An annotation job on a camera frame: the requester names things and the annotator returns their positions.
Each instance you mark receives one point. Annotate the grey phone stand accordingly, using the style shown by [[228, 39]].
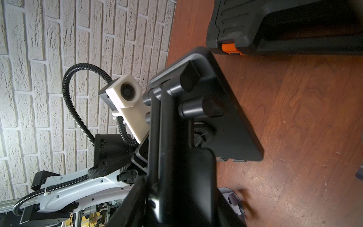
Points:
[[359, 173]]

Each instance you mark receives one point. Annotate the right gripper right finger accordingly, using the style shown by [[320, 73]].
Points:
[[225, 216]]

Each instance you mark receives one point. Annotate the black plastic tool case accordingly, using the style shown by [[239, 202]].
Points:
[[285, 27]]

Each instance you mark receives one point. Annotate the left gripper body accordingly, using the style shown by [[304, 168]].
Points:
[[112, 154]]

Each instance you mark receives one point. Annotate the purple-grey phone stand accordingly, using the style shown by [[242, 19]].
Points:
[[235, 203]]

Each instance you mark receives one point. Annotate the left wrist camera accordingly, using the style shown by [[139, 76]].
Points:
[[124, 97]]

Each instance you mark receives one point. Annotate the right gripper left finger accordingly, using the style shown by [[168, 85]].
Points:
[[132, 210]]

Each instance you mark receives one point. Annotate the black phone stand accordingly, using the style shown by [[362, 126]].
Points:
[[195, 119]]

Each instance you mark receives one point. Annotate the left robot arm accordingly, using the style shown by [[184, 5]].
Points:
[[55, 197]]

